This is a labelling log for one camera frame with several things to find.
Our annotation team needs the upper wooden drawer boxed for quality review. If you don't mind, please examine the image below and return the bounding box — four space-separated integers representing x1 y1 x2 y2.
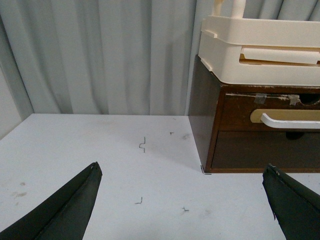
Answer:
220 93 320 132

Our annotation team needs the dark brown wooden cabinet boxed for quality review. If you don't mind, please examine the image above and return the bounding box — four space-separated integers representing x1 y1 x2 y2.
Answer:
189 56 320 173

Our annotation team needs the wooden drawer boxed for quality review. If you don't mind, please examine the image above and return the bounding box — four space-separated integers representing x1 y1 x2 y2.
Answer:
220 93 320 132
211 131 320 173

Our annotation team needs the grey curtain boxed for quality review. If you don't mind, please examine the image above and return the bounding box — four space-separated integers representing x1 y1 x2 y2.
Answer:
0 0 320 141

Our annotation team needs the white drawer handle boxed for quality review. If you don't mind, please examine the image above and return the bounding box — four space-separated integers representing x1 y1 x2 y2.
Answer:
260 113 320 130

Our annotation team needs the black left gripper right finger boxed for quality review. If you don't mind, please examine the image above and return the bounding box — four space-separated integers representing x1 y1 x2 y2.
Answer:
262 164 320 240

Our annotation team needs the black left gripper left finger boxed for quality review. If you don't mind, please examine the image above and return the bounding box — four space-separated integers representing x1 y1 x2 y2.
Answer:
0 162 103 240

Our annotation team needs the lower wooden drawer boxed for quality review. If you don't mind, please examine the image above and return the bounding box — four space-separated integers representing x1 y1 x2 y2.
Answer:
211 131 320 173

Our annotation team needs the cream plastic post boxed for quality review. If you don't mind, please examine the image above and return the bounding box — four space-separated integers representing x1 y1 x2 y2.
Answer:
212 0 224 16

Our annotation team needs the cream plastic organizer tray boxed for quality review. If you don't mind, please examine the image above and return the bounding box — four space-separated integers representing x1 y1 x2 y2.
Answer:
198 16 320 87

